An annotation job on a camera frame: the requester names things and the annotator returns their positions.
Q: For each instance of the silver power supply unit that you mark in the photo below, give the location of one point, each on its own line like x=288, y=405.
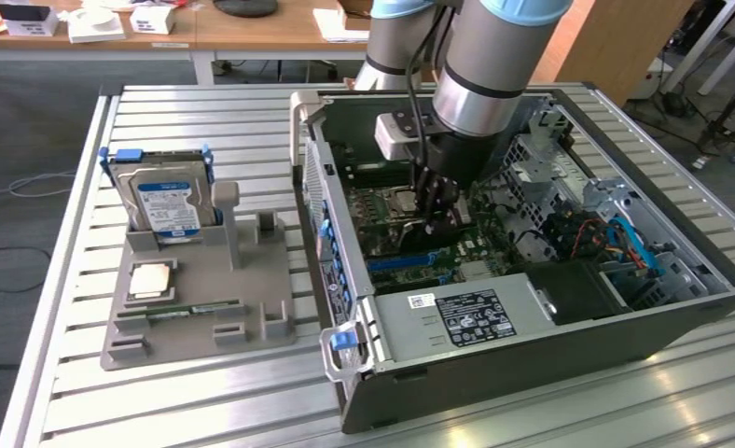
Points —
x=404, y=326

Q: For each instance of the metal CPU socket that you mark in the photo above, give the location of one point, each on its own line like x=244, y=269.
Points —
x=398, y=200

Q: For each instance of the green RAM stick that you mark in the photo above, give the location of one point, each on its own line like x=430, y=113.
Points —
x=180, y=310

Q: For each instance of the grey plastic parts rack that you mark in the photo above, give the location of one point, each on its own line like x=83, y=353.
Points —
x=217, y=280

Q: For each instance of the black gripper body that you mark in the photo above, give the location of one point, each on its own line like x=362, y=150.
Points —
x=457, y=158

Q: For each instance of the small white printed box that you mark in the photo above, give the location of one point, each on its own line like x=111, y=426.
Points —
x=152, y=21

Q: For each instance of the green motherboard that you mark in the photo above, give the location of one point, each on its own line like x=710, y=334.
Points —
x=485, y=242

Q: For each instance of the wooden desk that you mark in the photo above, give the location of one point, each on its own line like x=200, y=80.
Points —
x=249, y=32

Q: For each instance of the wooden cabinet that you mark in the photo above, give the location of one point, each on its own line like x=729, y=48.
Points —
x=634, y=46

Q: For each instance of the silver CPU chip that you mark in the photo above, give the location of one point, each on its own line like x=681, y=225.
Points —
x=149, y=280

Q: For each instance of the white table frame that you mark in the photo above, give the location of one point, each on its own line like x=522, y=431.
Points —
x=725, y=42

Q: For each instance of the blue case release latch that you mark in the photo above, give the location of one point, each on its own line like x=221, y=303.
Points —
x=342, y=340

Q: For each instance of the stack of white papers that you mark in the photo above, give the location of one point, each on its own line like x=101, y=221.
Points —
x=338, y=28

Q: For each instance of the hard disk with blue carrier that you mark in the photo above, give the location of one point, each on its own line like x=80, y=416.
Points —
x=161, y=205

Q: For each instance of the white box with black lid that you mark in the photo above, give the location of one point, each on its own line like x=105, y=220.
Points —
x=28, y=21

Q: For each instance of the blue expansion slot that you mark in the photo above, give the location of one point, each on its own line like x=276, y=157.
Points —
x=398, y=263

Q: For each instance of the black round base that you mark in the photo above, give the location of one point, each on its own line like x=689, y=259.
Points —
x=245, y=7

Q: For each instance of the black graphics card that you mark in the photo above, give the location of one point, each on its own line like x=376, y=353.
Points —
x=417, y=238

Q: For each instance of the blue slot retention clip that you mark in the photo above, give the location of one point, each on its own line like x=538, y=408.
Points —
x=344, y=284
x=326, y=233

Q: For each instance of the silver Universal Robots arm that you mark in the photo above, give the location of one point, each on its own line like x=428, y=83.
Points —
x=497, y=46

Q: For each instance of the white round-topped box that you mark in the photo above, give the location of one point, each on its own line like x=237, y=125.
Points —
x=96, y=25

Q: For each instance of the black wheeled stand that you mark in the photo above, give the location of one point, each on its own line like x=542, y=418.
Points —
x=728, y=126

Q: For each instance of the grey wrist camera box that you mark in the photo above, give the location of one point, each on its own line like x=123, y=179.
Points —
x=398, y=135

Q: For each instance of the open black PC case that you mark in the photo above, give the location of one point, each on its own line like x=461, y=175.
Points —
x=529, y=364

